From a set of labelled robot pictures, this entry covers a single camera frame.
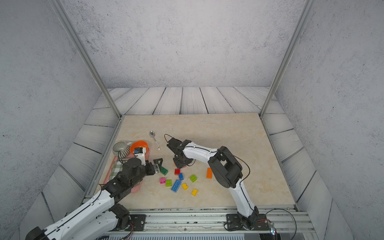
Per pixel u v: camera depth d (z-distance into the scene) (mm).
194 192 826
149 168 709
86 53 869
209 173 893
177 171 890
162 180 863
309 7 700
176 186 840
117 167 913
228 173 522
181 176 870
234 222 729
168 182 858
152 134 1078
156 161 726
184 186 847
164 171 870
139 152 701
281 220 751
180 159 807
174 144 757
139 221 725
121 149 996
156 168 726
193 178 873
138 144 976
